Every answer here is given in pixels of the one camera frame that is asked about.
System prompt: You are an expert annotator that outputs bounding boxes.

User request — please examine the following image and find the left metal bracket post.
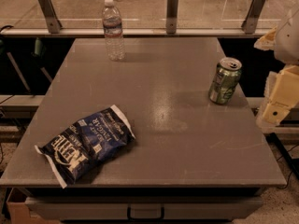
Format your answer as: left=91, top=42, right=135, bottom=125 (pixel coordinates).
left=38, top=0, right=62, bottom=34

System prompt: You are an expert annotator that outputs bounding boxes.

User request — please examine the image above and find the grey table drawer with handle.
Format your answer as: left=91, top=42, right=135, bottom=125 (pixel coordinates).
left=25, top=197, right=263, bottom=222

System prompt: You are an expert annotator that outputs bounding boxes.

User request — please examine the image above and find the green soda can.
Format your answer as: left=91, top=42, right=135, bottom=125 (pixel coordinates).
left=208, top=57, right=242, bottom=105

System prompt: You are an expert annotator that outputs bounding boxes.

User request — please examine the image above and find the black cable on floor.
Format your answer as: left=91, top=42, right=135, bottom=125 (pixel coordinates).
left=275, top=143, right=299, bottom=190

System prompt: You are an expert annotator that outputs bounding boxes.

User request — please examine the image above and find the right metal bracket post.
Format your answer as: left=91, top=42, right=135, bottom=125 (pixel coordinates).
left=241, top=0, right=266, bottom=34

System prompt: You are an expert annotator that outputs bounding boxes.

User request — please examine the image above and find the cardboard box under table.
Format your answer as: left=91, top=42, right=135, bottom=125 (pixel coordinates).
left=7, top=189, right=60, bottom=224

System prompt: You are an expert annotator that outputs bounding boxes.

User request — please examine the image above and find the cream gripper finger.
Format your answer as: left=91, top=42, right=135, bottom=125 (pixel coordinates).
left=254, top=27, right=277, bottom=51
left=256, top=64, right=299, bottom=127

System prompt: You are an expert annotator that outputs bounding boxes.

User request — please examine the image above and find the clear plastic water bottle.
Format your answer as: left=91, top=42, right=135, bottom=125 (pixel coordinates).
left=102, top=0, right=125, bottom=61

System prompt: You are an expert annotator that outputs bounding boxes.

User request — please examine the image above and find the blue Kettle chips bag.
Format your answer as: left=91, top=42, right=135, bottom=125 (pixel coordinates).
left=35, top=105, right=135, bottom=189

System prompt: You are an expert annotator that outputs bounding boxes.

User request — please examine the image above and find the clear acrylic barrier panel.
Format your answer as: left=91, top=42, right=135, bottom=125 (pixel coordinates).
left=0, top=0, right=299, bottom=31

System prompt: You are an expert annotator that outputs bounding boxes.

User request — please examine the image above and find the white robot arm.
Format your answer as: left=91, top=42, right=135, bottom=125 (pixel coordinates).
left=254, top=4, right=299, bottom=127

